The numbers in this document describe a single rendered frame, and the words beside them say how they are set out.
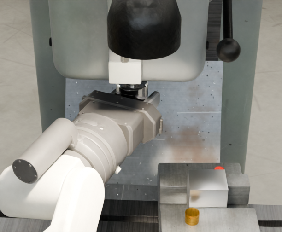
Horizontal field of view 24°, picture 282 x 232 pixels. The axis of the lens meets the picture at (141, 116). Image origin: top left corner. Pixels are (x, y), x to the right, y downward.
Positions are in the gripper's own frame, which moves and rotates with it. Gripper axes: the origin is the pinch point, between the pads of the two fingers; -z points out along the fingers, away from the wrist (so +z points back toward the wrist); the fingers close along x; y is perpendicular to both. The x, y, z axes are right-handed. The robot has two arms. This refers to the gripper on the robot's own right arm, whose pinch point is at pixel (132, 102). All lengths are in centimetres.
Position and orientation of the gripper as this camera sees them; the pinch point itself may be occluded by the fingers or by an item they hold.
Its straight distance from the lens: 99.0
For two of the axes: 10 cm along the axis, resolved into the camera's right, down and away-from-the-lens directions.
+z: -4.1, 4.9, -7.7
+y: -0.1, 8.4, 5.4
